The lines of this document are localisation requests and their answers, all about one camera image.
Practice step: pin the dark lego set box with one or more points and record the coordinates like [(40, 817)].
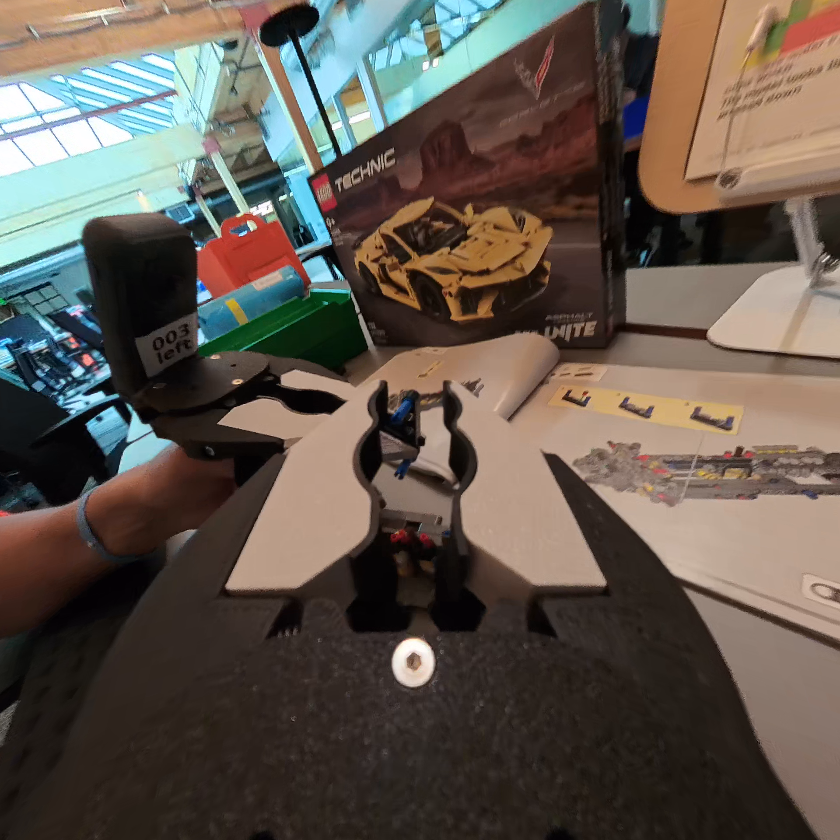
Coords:
[(472, 197)]

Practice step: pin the blue plastic roll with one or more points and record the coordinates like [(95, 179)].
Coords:
[(262, 295)]

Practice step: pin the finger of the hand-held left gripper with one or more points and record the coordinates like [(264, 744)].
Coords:
[(262, 426), (308, 380)]

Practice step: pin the green plastic bin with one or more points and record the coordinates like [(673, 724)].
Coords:
[(295, 334)]

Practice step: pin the person's left forearm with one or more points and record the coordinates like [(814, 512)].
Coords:
[(39, 564)]

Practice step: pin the printed instruction sheet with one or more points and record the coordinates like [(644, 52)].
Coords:
[(774, 118)]

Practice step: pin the red felt bag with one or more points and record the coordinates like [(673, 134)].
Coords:
[(249, 256)]

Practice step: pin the black office chair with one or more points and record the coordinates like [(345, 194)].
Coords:
[(39, 420)]

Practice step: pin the black lego beam blue pins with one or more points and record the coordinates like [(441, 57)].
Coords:
[(397, 446)]

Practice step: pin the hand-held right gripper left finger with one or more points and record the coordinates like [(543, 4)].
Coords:
[(308, 512)]

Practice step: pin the lego instruction booklet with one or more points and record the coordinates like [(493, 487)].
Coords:
[(656, 538)]

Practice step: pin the person's left hand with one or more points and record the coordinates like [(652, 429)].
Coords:
[(170, 499)]

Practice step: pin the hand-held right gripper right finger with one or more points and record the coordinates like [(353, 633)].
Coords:
[(525, 518)]

